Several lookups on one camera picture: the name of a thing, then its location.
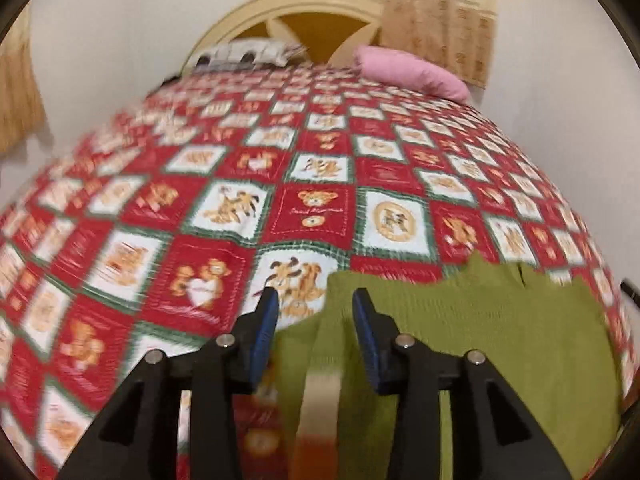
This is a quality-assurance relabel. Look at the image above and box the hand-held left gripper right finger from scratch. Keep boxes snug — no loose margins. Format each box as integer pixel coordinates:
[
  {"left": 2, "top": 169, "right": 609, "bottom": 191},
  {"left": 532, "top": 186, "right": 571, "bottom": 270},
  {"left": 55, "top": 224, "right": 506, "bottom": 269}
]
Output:
[{"left": 351, "top": 287, "right": 573, "bottom": 480}]

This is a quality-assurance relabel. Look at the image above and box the white dark printed pillow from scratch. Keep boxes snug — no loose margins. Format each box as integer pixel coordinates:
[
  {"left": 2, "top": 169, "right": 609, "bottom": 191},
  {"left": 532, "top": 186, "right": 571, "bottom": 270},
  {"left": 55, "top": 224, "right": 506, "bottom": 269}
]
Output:
[{"left": 192, "top": 39, "right": 308, "bottom": 68}]

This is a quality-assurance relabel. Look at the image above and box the pink pillow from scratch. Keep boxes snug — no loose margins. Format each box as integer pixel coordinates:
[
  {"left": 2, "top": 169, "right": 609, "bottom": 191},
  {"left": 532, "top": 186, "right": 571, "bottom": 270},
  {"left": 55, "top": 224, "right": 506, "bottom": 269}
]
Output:
[{"left": 352, "top": 45, "right": 472, "bottom": 103}]

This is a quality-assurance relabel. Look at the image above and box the red checkered bear print blanket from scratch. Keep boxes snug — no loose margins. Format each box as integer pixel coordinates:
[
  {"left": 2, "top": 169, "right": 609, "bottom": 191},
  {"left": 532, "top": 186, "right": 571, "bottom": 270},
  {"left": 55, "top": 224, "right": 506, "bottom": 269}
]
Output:
[{"left": 0, "top": 60, "right": 636, "bottom": 480}]

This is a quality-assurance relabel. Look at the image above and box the green orange cream striped sweater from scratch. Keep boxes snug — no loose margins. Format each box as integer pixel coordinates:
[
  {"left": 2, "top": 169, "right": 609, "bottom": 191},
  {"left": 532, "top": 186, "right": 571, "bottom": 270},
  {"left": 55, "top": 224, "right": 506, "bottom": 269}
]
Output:
[{"left": 272, "top": 254, "right": 626, "bottom": 480}]

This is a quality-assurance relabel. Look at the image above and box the beige floral window curtain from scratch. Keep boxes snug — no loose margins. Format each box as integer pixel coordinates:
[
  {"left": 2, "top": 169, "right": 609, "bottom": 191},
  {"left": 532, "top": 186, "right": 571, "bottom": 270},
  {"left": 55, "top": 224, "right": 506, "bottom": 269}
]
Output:
[
  {"left": 380, "top": 0, "right": 501, "bottom": 90},
  {"left": 0, "top": 25, "right": 49, "bottom": 155}
]

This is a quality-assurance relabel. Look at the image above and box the cream and brown bed headboard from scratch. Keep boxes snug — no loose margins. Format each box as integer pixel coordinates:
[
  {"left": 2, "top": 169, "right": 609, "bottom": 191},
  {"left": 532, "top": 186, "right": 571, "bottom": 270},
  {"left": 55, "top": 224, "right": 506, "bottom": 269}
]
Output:
[{"left": 181, "top": 0, "right": 396, "bottom": 73}]

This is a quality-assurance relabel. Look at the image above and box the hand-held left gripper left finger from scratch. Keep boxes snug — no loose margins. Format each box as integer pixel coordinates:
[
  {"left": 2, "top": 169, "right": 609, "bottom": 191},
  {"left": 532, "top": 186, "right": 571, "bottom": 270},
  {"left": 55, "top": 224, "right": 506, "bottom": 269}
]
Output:
[{"left": 55, "top": 287, "right": 281, "bottom": 480}]

